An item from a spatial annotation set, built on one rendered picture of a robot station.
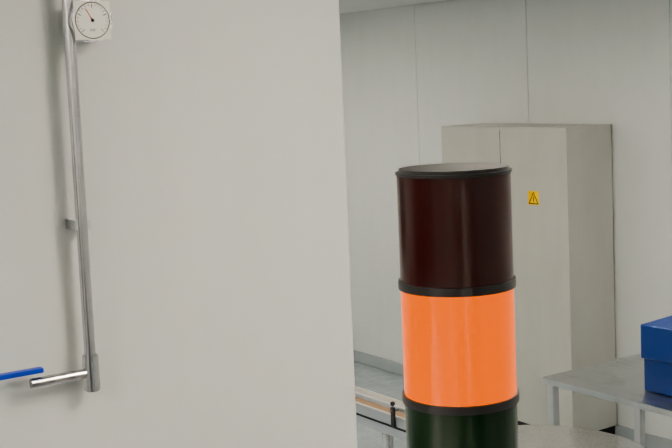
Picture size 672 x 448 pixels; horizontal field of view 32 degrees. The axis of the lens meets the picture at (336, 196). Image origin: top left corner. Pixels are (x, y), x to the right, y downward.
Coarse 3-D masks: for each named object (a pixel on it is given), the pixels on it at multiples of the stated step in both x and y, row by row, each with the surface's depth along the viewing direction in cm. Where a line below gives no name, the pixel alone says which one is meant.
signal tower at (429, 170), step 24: (408, 168) 50; (432, 168) 50; (456, 168) 49; (480, 168) 49; (504, 168) 49; (408, 288) 49; (432, 288) 48; (456, 288) 48; (480, 288) 48; (504, 288) 49; (432, 408) 49; (456, 408) 48; (480, 408) 49; (504, 408) 49
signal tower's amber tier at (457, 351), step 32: (416, 320) 49; (448, 320) 48; (480, 320) 48; (512, 320) 50; (416, 352) 49; (448, 352) 48; (480, 352) 48; (512, 352) 50; (416, 384) 50; (448, 384) 49; (480, 384) 49; (512, 384) 50
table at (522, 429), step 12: (528, 432) 478; (540, 432) 477; (552, 432) 476; (564, 432) 476; (576, 432) 475; (588, 432) 474; (600, 432) 474; (528, 444) 462; (540, 444) 461; (552, 444) 461; (564, 444) 460; (576, 444) 460; (588, 444) 459; (600, 444) 458; (612, 444) 458; (624, 444) 457; (636, 444) 456
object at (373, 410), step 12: (360, 396) 532; (372, 396) 540; (384, 396) 527; (360, 408) 528; (372, 408) 521; (384, 408) 521; (396, 408) 509; (360, 420) 529; (372, 420) 521; (384, 420) 513; (396, 420) 506; (384, 432) 514; (396, 432) 507
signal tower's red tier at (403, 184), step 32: (416, 192) 48; (448, 192) 48; (480, 192) 48; (416, 224) 49; (448, 224) 48; (480, 224) 48; (416, 256) 49; (448, 256) 48; (480, 256) 48; (512, 256) 50
